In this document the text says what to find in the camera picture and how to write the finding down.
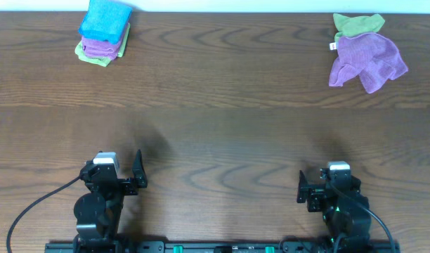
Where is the purple microfibre cloth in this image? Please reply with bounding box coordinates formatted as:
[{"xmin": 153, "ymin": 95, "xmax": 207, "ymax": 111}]
[{"xmin": 329, "ymin": 32, "xmax": 408, "ymax": 93}]

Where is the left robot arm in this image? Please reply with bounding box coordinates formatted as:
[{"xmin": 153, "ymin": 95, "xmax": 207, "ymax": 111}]
[{"xmin": 73, "ymin": 150, "xmax": 148, "ymax": 252}]

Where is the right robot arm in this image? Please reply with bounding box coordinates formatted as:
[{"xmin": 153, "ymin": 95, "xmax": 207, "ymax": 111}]
[{"xmin": 297, "ymin": 168, "xmax": 372, "ymax": 252}]

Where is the folded purple cloth in stack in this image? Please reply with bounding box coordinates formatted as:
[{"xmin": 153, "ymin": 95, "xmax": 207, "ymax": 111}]
[{"xmin": 81, "ymin": 22, "xmax": 131, "ymax": 60}]

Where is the folded green cloth in stack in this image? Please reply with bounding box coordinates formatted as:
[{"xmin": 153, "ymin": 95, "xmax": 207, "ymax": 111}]
[{"xmin": 74, "ymin": 41, "xmax": 112, "ymax": 67}]

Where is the folded blue cloth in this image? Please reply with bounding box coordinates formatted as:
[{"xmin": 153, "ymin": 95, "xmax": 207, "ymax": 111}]
[{"xmin": 78, "ymin": 0, "xmax": 132, "ymax": 44}]

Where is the crumpled green cloth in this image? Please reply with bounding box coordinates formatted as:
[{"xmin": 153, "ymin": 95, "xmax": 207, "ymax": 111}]
[{"xmin": 333, "ymin": 13, "xmax": 385, "ymax": 42}]

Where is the right black cable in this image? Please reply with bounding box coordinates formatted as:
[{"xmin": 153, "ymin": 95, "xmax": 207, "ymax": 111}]
[{"xmin": 326, "ymin": 177, "xmax": 398, "ymax": 253}]

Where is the black cable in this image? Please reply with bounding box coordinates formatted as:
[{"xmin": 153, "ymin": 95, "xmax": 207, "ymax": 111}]
[
  {"xmin": 6, "ymin": 174, "xmax": 83, "ymax": 253},
  {"xmin": 326, "ymin": 177, "xmax": 398, "ymax": 253}
]

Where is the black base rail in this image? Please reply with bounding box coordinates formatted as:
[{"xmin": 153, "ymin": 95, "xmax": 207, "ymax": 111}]
[{"xmin": 44, "ymin": 240, "xmax": 401, "ymax": 253}]

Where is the left black cable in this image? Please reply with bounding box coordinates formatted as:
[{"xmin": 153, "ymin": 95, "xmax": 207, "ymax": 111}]
[{"xmin": 6, "ymin": 174, "xmax": 83, "ymax": 253}]

